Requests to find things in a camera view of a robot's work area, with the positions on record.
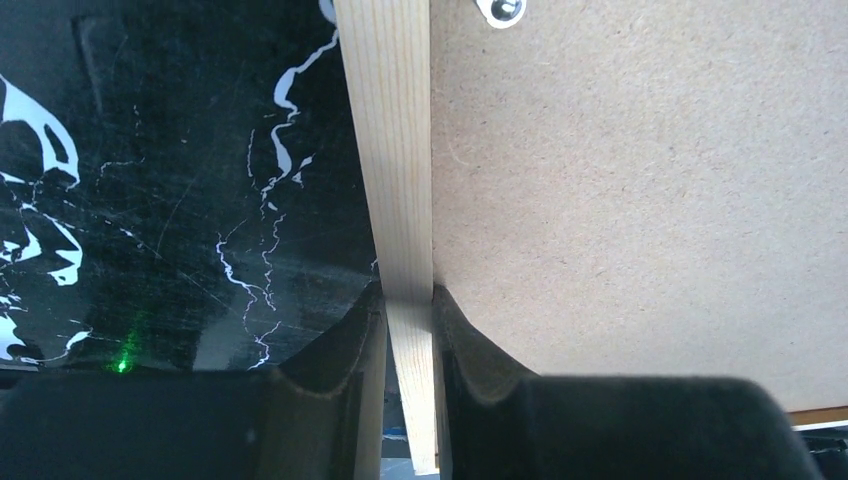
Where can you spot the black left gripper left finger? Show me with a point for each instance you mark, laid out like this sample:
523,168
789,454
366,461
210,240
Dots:
318,415

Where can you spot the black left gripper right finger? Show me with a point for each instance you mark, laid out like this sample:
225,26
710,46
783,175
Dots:
502,421

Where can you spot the orange wooden picture frame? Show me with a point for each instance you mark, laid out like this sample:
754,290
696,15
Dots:
609,188

